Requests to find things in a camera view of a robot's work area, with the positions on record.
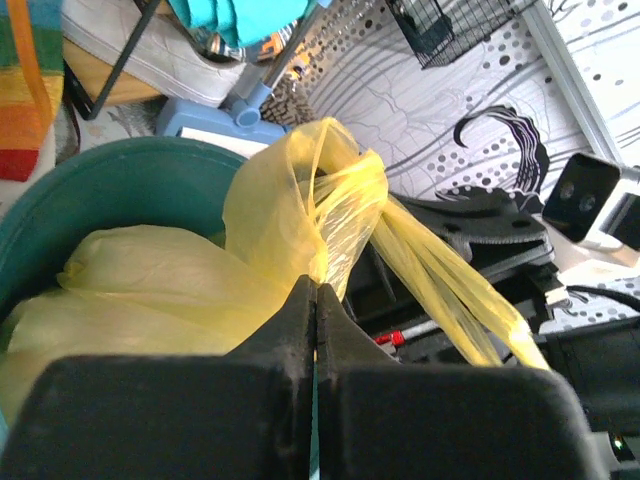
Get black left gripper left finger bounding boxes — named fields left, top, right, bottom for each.
left=1, top=277, right=317, bottom=479

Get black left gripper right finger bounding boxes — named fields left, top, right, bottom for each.
left=317, top=285, right=608, bottom=479

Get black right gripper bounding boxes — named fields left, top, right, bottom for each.
left=344, top=193, right=565, bottom=368

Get yellow plastic trash bag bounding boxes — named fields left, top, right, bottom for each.
left=1, top=118, right=547, bottom=423

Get teal plastic trash bin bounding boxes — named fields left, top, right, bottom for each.
left=1, top=137, right=244, bottom=347

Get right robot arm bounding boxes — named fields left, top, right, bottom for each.
left=344, top=192, right=639, bottom=479

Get blue lint roller mop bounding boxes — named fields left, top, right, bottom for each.
left=155, top=1, right=331, bottom=145

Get teal folded cloth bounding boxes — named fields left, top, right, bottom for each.
left=169, top=0, right=316, bottom=47

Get rainbow striped cloth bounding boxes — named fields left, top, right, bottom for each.
left=1, top=0, right=64, bottom=182

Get white shoes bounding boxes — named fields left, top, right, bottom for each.
left=61, top=1, right=245, bottom=107

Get wooden shelf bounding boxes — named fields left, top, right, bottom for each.
left=62, top=0, right=166, bottom=121

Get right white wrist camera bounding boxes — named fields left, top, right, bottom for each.
left=541, top=153, right=639, bottom=278

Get black wire basket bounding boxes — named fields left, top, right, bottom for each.
left=387, top=0, right=533, bottom=69

